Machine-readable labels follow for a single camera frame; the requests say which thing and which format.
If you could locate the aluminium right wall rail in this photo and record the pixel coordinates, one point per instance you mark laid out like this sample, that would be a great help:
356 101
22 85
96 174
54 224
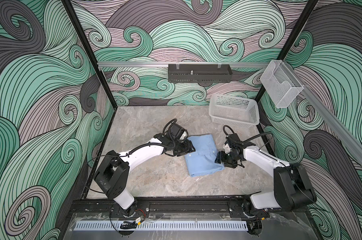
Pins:
337 98

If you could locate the white slotted cable duct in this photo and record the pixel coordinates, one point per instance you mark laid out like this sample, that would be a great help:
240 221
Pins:
164 226

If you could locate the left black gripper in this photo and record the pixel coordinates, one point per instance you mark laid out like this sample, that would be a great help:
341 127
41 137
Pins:
188 149

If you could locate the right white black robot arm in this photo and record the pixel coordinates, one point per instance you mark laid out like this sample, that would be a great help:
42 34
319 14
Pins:
292 188

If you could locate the black perforated wall tray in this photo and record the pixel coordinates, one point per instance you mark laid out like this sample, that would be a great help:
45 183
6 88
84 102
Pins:
199 73

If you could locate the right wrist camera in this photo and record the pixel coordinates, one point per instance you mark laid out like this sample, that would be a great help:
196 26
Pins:
227 148

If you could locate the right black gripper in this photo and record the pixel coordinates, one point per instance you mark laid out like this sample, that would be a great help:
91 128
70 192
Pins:
220 158

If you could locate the aluminium back wall rail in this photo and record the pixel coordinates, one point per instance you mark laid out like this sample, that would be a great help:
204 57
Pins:
142 64

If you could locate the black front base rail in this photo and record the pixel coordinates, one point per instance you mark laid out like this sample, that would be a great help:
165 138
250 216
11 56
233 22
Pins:
235 206

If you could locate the light blue long sleeve shirt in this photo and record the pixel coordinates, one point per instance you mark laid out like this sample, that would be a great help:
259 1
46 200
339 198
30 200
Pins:
201 162

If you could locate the white plastic laundry basket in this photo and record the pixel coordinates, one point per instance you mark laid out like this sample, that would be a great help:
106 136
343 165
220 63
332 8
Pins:
234 111

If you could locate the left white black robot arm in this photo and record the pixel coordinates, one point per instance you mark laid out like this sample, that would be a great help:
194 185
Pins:
113 172

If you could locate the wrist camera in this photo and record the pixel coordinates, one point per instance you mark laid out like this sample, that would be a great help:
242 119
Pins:
227 148
184 136

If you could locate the aluminium wall rail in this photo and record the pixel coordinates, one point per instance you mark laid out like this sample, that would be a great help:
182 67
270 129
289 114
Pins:
337 98
142 64

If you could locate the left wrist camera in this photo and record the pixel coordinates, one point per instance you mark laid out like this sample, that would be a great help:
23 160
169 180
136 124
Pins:
184 136

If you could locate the clear plastic wall bin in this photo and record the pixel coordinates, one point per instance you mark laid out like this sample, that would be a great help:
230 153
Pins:
281 83

